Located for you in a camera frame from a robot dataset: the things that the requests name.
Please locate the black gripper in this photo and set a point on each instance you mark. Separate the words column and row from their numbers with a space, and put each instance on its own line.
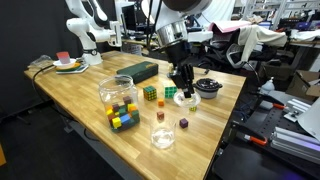
column 182, row 74

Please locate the clear glass jar lid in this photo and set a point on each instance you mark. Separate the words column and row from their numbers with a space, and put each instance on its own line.
column 182, row 101

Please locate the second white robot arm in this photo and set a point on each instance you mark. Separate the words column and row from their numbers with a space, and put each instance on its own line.
column 91, row 27

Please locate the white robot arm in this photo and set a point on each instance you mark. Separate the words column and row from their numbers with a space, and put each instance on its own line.
column 184, row 8

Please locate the black round pot with lid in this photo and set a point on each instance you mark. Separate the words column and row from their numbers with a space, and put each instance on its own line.
column 207, row 88

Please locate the small clear glass jar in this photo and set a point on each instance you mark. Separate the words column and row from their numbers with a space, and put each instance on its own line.
column 162, row 132

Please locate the large jar with coloured blocks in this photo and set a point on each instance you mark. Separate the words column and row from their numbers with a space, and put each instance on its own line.
column 120, row 99

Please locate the white rubiks cube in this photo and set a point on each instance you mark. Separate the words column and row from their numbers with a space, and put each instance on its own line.
column 169, row 91

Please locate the small multicolour cube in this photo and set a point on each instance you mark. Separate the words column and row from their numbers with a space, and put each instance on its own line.
column 193, row 108

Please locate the orange small cube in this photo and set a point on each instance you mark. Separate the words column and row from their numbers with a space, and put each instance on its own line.
column 160, row 102

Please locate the dark rubiks cube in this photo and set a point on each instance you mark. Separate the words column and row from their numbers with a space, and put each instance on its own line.
column 150, row 93

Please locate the dark green flat case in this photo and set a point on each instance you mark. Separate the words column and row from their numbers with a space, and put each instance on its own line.
column 141, row 71

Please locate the black office chair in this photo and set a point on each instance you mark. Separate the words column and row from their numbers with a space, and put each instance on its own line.
column 225, row 52

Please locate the brown red small cube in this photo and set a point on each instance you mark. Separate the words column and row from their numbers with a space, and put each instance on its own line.
column 160, row 115

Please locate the dark purple cube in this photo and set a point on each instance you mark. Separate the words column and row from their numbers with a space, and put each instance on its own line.
column 183, row 123

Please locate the wooden desk lamp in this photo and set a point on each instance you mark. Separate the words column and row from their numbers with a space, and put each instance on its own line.
column 159, row 21

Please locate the beige cloth on chair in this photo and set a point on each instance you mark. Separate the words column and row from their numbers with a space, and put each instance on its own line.
column 250, row 36

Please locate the cardboard box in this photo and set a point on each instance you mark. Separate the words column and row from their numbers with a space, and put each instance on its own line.
column 305, row 84

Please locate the plate with red block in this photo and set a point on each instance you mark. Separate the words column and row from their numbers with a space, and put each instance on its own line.
column 67, row 65

